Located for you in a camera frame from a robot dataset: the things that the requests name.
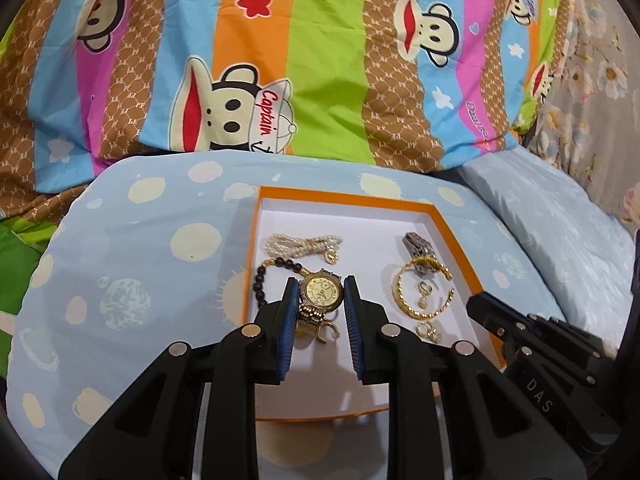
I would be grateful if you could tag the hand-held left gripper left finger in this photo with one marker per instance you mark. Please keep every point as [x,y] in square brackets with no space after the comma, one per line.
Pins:
[285,330]

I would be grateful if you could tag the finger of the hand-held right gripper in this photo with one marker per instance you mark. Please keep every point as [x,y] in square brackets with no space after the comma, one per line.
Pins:
[575,345]
[492,315]

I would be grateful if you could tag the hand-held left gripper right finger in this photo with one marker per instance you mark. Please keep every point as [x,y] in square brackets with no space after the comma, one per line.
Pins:
[356,330]

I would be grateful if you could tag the gold wristwatch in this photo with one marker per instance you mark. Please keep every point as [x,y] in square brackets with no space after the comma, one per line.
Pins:
[320,290]

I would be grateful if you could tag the gold hoop earring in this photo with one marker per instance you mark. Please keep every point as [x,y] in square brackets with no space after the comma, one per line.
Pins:
[424,303]

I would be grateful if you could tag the orange cardboard box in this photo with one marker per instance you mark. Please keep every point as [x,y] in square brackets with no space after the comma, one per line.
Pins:
[360,240]

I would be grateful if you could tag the silver wristwatch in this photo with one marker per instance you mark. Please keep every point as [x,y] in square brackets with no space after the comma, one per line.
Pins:
[414,245]

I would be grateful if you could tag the light blue pillow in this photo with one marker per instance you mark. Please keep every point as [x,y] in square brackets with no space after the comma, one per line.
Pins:
[550,220]

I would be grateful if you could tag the light blue spotted sheet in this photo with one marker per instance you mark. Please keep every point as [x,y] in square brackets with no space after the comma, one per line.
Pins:
[125,260]

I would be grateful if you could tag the grey floral cloth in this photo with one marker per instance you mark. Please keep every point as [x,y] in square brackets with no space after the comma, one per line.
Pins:
[590,110]

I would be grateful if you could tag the colourful striped cartoon blanket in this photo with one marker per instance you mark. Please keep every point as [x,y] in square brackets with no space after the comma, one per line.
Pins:
[325,60]

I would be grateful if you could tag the green cloth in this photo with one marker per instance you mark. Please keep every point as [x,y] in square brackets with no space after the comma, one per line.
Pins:
[20,260]

